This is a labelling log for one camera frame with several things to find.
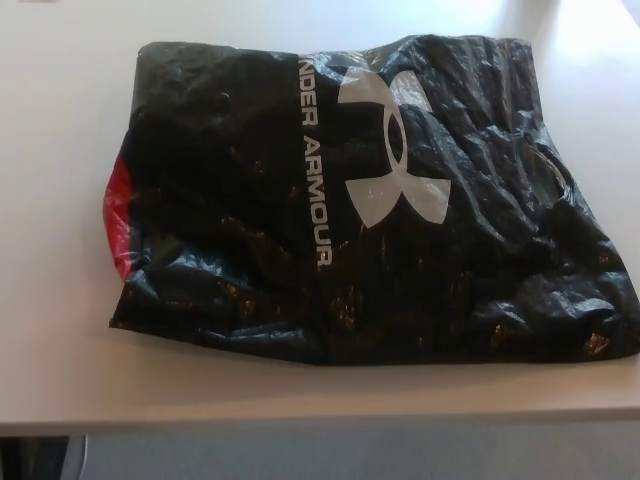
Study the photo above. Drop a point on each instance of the black plastic Under Armour bag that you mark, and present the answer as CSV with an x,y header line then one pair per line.
x,y
240,210

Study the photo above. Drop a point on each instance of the dark furniture piece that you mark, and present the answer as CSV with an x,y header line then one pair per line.
x,y
30,466

